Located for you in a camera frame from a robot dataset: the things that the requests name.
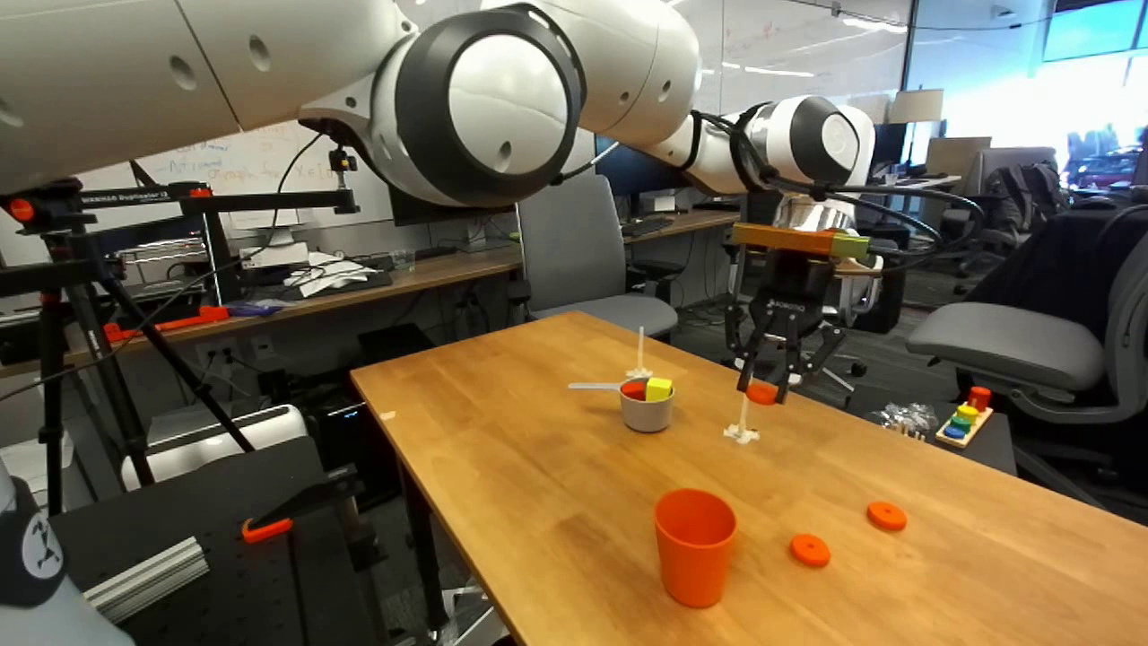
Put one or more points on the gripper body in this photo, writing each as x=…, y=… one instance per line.
x=794, y=292

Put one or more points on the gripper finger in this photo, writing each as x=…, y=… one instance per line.
x=737, y=345
x=812, y=363

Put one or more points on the orange disc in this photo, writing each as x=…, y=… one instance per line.
x=887, y=516
x=810, y=551
x=762, y=394

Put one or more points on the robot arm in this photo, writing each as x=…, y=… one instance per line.
x=502, y=99

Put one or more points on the orange cup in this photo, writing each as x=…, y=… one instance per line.
x=694, y=552

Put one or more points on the white peg stand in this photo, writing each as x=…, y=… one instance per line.
x=640, y=359
x=743, y=429

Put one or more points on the yellow block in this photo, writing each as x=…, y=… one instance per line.
x=659, y=389

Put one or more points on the clear plastic bag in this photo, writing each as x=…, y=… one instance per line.
x=906, y=420

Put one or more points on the orange block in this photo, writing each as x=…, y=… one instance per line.
x=634, y=390

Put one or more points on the black keyboard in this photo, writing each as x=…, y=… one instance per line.
x=647, y=226

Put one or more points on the wooden shape stacker toy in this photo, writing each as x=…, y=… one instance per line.
x=965, y=422

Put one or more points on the grey office chair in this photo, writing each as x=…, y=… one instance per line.
x=1013, y=350
x=574, y=251

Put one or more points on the small black table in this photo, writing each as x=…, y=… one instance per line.
x=991, y=449

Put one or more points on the monitor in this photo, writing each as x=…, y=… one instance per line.
x=632, y=170

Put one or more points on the lamp with white shade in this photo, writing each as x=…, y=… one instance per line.
x=916, y=106

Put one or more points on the office chair with dark jacket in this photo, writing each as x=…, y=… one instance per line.
x=1018, y=193

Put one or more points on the long wooden desk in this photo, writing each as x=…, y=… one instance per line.
x=430, y=274

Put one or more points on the black computer tower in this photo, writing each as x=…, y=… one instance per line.
x=359, y=422

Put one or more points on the heap of papers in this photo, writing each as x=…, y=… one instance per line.
x=327, y=274

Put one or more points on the white case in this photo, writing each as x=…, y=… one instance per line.
x=260, y=431

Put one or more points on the whiteboard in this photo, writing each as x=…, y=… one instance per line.
x=233, y=166

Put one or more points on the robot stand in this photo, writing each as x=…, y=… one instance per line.
x=251, y=574

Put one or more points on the orange tool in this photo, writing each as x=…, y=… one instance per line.
x=179, y=321

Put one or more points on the aluminium rail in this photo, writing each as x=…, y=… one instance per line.
x=148, y=579

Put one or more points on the camera on tripod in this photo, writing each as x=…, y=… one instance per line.
x=81, y=269

